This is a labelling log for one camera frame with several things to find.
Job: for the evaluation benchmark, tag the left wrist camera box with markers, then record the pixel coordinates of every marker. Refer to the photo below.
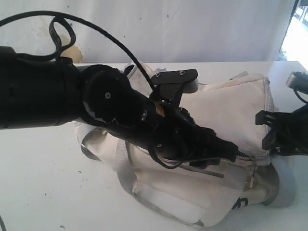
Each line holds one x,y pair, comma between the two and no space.
171,85

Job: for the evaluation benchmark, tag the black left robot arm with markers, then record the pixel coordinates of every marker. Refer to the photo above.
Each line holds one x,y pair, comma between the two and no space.
40,94

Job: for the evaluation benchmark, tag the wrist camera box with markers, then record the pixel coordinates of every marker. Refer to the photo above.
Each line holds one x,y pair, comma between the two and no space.
298,81
171,85

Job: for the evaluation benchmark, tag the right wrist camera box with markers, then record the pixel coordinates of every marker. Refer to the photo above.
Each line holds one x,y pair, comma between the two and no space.
298,81

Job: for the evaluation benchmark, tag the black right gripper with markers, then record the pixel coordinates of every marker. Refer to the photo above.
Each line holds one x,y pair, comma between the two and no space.
290,133

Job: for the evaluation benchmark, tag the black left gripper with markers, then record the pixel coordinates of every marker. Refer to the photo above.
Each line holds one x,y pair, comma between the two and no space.
169,134

